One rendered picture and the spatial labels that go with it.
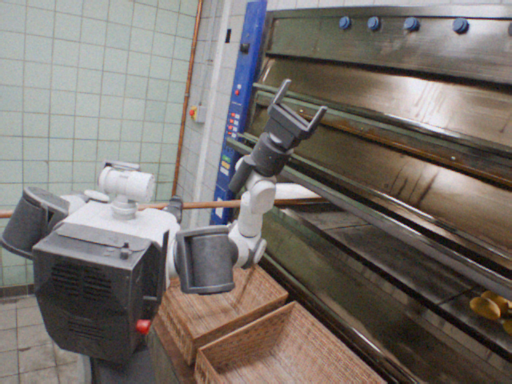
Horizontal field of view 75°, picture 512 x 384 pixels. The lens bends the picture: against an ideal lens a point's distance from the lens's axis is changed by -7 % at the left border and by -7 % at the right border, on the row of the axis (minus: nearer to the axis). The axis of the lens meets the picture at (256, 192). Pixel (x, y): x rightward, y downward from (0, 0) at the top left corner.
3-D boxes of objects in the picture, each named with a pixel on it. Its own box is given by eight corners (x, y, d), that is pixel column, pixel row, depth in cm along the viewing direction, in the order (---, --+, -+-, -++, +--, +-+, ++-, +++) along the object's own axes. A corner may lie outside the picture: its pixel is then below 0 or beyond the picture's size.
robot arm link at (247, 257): (253, 274, 111) (236, 280, 89) (218, 256, 114) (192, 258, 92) (269, 241, 112) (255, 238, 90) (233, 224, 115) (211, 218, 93)
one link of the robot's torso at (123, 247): (158, 398, 73) (173, 254, 62) (10, 362, 72) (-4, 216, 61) (186, 314, 101) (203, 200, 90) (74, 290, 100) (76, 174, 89)
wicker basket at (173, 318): (223, 278, 214) (231, 238, 206) (278, 339, 172) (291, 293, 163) (145, 292, 186) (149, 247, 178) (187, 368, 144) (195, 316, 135)
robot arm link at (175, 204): (166, 193, 143) (156, 202, 131) (189, 197, 143) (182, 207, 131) (162, 221, 146) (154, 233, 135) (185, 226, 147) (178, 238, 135)
